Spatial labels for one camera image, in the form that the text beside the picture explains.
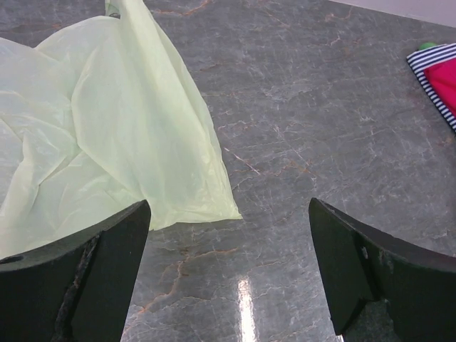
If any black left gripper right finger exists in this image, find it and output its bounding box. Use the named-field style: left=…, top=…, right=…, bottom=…
left=309, top=198, right=455, bottom=341

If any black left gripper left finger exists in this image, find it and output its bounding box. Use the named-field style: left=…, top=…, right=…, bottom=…
left=1, top=201, right=151, bottom=341

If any pale green plastic bag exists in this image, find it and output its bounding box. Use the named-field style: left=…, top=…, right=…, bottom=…
left=1, top=1, right=241, bottom=257

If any red folded shirt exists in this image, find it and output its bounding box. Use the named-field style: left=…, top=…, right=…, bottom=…
left=424, top=58, right=456, bottom=115

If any blue white striped shirt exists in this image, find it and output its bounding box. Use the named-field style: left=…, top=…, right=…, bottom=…
left=406, top=43, right=455, bottom=132

